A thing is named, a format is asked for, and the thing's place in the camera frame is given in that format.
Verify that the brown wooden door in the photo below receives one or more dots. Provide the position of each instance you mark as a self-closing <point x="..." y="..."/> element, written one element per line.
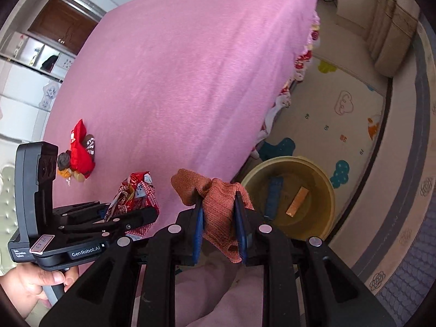
<point x="64" y="24"/>

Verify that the cream cloud print play mat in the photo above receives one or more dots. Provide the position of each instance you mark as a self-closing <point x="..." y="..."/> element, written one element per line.
<point x="323" y="126"/>

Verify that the rust knit cloth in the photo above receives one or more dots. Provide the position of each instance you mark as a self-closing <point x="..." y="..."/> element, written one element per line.
<point x="218" y="211"/>

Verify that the white cabinet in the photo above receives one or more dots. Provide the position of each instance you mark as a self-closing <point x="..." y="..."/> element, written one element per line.
<point x="352" y="3"/>

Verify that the red printed white bedspread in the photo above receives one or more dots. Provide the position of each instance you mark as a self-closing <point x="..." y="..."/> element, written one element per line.
<point x="303" y="63"/>

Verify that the pink bed sheet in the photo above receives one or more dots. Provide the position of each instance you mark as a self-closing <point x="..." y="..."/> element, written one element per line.
<point x="187" y="75"/>

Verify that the beige upholstered seat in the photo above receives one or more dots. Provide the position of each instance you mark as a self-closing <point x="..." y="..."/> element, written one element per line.
<point x="391" y="30"/>

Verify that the person's left hand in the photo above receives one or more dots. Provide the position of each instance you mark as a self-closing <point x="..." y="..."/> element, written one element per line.
<point x="24" y="282"/>

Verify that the white flower panel wardrobe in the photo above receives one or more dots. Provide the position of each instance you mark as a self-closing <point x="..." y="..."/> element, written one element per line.
<point x="20" y="92"/>

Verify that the yellow plastic basin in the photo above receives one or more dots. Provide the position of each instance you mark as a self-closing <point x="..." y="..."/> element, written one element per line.
<point x="318" y="211"/>

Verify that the orange block in basin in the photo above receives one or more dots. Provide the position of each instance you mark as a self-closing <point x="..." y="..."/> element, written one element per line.
<point x="297" y="202"/>

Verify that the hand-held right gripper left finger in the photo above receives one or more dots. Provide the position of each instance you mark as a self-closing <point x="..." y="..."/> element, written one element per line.
<point x="198" y="231"/>

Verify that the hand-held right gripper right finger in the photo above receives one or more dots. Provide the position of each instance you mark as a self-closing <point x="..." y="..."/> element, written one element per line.
<point x="242" y="235"/>

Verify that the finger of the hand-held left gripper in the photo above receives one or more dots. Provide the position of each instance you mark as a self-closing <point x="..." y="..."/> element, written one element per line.
<point x="136" y="219"/>
<point x="81" y="210"/>

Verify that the grey flower border rug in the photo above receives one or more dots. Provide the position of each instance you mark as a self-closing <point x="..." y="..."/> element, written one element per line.
<point x="408" y="211"/>

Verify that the red candy wrapper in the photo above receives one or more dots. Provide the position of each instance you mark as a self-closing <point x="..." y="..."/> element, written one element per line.
<point x="136" y="194"/>

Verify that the blue wrapper strip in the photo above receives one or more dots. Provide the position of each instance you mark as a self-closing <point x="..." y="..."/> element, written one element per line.
<point x="274" y="197"/>

